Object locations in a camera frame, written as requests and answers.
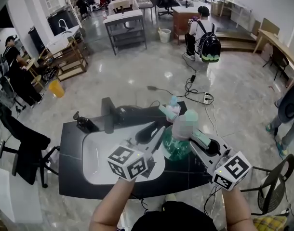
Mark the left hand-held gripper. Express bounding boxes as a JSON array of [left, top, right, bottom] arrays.
[[107, 122, 167, 180]]

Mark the green spray bottle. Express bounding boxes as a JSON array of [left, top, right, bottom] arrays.
[[158, 96, 200, 162]]

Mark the black soap dispenser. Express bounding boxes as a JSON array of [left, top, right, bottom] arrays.
[[73, 111, 99, 133]]

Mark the white wall cabinet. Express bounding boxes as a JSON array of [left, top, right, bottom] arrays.
[[39, 0, 62, 15]]

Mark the black green backpack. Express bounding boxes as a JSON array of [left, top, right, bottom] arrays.
[[199, 20, 221, 63]]

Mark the white power strip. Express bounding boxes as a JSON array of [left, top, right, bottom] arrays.
[[202, 92, 214, 105]]

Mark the yellow bin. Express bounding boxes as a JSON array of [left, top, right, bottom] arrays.
[[48, 79, 65, 98]]

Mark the brown wooden cabinet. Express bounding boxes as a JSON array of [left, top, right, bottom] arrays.
[[173, 6, 200, 45]]

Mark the person's left forearm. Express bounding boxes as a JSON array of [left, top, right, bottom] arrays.
[[89, 177, 135, 231]]

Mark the light wooden desk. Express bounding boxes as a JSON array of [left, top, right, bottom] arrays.
[[253, 29, 294, 86]]

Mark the black office chair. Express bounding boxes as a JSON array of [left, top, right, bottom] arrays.
[[0, 107, 61, 189]]

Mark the dark wicker chair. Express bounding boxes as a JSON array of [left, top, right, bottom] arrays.
[[262, 46, 290, 80]]

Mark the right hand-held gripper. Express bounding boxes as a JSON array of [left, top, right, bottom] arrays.
[[189, 130, 253, 191]]

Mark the grey shelf table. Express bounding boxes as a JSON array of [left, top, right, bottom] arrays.
[[103, 9, 147, 55]]

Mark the black faucet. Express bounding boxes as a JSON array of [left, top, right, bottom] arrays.
[[101, 97, 116, 134]]

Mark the person's black clothing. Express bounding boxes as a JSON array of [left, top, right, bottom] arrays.
[[131, 201, 219, 231]]

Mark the cardboard box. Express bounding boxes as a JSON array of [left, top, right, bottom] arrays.
[[252, 17, 280, 40]]

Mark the white table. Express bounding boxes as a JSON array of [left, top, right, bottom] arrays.
[[0, 167, 43, 223]]

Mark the white waste basket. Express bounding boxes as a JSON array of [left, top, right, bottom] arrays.
[[158, 28, 172, 43]]

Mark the black faucet display panel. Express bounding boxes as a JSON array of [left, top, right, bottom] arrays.
[[47, 10, 79, 37]]

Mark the wooden step platform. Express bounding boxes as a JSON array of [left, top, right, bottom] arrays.
[[214, 31, 257, 52]]

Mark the black sink counter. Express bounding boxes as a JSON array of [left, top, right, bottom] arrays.
[[59, 114, 212, 199]]

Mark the grey backpack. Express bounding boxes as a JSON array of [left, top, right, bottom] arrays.
[[279, 84, 294, 124]]

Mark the yellow plaid cloth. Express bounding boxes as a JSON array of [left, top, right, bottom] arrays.
[[253, 215, 289, 231]]

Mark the wooden shelf cart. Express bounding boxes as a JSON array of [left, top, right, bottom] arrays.
[[40, 38, 88, 81]]

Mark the person's right forearm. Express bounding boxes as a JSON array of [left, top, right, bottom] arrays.
[[220, 186, 257, 231]]

